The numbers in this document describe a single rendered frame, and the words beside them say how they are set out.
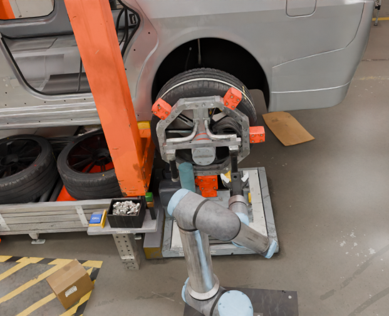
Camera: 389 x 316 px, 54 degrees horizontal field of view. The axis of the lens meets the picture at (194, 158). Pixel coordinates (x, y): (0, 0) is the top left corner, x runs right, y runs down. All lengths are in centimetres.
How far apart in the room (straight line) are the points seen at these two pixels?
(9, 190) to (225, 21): 190
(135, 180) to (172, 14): 102
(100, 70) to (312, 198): 191
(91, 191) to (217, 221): 159
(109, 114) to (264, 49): 103
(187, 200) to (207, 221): 11
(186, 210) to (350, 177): 218
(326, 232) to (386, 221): 44
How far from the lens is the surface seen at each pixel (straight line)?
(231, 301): 182
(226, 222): 138
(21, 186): 306
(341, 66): 267
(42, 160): 311
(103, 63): 201
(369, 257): 287
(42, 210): 292
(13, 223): 312
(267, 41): 248
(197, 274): 171
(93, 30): 195
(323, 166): 346
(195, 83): 222
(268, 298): 223
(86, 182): 278
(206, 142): 207
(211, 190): 254
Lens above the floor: 221
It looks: 38 degrees down
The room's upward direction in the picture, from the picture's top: 7 degrees counter-clockwise
